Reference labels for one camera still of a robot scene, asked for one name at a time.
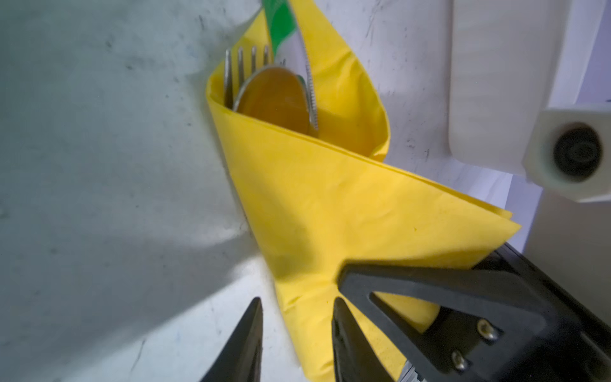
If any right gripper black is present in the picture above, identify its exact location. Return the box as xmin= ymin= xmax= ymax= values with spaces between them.
xmin=338 ymin=243 xmax=610 ymax=381

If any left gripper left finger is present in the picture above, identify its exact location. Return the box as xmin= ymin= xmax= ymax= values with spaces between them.
xmin=200 ymin=297 xmax=263 ymax=382

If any white rectangular dish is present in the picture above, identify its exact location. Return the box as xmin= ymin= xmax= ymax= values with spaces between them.
xmin=448 ymin=1 xmax=610 ymax=175

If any silver spoon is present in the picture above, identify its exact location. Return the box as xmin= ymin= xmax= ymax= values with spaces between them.
xmin=233 ymin=65 xmax=313 ymax=135

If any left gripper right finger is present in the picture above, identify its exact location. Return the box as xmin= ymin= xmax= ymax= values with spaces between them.
xmin=332 ymin=298 xmax=393 ymax=382

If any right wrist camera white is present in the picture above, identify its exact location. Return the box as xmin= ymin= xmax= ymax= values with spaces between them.
xmin=523 ymin=103 xmax=610 ymax=203

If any silver knife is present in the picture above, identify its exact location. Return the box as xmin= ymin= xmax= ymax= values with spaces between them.
xmin=262 ymin=0 xmax=318 ymax=132

